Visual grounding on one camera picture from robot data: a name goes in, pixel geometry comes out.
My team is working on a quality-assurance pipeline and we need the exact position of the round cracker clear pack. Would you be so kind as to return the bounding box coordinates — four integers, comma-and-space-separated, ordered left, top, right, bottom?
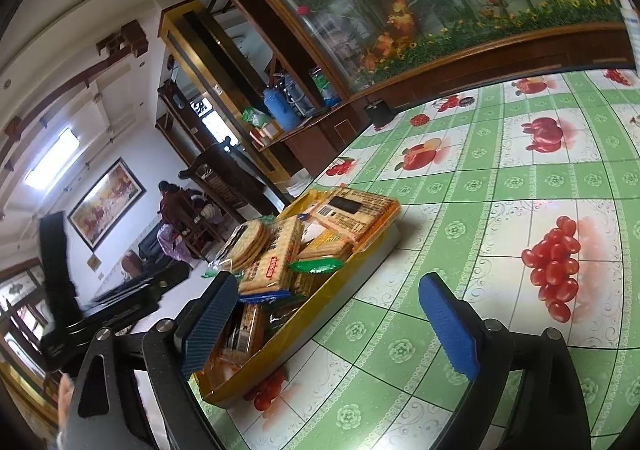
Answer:
212, 219, 269, 273

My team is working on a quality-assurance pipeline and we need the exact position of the gold rimmed white tray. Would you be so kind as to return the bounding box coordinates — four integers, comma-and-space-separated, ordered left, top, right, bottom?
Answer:
192, 186, 404, 408

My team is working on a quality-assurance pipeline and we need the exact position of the green square cracker pack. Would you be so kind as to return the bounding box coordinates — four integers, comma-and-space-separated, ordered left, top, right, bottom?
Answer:
219, 303, 267, 366

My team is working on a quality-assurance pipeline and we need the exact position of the green yellow cracker pack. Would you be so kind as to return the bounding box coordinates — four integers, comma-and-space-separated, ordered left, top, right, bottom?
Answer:
290, 247, 352, 298

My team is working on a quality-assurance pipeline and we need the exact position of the person's left hand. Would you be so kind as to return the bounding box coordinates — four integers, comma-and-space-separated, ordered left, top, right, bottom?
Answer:
53, 373, 75, 449

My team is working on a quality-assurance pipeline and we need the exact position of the seated person in red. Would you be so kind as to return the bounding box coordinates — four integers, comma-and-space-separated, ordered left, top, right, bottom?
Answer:
157, 180, 222, 265

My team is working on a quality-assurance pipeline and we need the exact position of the blue edged cracker pack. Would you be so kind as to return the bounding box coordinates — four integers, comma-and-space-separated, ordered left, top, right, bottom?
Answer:
239, 289, 291, 305

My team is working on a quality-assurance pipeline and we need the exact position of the orange striped cracker pack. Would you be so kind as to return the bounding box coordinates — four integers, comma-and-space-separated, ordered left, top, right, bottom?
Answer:
239, 216, 304, 296

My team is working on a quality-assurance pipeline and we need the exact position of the dark wooden chair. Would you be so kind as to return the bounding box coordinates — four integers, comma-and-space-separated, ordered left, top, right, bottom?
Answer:
172, 141, 291, 221

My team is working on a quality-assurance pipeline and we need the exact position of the orange cracker pack middle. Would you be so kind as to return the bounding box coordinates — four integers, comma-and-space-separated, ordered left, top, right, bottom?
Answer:
296, 230, 354, 261

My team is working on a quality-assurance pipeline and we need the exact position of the green fruit pattern tablecloth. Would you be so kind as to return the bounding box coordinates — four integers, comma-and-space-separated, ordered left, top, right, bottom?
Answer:
206, 69, 639, 449

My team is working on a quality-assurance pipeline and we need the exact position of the orange cracker pack top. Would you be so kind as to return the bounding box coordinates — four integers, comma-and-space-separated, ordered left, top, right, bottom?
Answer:
310, 187, 401, 251

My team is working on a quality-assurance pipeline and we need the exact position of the ceiling light panel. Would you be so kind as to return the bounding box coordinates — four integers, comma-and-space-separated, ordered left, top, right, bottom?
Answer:
25, 128, 80, 192

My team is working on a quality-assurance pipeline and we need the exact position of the green snack bag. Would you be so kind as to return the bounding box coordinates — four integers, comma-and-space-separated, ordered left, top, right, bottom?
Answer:
242, 106, 272, 129

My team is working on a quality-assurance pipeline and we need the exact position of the wooden cabinet counter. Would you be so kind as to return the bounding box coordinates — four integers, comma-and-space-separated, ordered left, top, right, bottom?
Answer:
262, 23, 634, 176

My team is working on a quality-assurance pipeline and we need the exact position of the blue thermos jug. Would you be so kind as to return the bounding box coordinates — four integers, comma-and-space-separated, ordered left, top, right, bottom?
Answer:
262, 88, 302, 132

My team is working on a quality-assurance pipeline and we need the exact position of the small black cup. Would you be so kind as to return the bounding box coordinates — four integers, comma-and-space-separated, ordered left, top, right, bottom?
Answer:
364, 98, 396, 128

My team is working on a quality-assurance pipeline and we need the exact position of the white spray bottle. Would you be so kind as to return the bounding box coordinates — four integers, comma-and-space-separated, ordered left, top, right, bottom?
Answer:
620, 0, 640, 72

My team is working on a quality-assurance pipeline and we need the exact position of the framed wall painting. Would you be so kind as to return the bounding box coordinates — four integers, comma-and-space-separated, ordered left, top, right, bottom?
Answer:
67, 158, 146, 251

